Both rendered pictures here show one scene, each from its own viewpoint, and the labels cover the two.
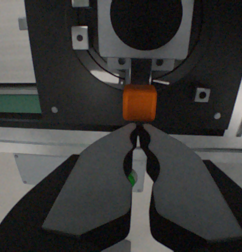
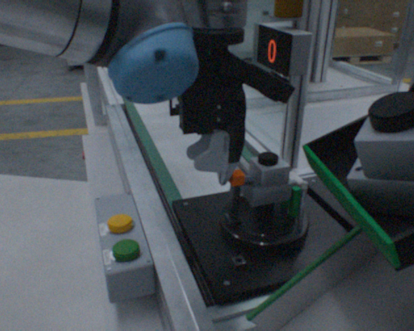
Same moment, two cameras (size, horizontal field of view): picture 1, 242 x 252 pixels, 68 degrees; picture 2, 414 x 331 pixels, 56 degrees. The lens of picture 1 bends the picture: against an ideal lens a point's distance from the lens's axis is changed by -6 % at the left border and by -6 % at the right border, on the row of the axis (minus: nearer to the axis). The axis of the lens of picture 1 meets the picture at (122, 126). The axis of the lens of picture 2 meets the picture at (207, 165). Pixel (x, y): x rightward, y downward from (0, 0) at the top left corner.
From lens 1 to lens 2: 0.54 m
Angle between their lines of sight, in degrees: 72
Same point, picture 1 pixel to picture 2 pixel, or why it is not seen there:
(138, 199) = not seen: outside the picture
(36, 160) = (129, 203)
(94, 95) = (205, 218)
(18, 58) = not seen: hidden behind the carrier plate
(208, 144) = (192, 300)
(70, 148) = (149, 219)
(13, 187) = (35, 220)
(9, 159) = (81, 217)
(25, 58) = not seen: hidden behind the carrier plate
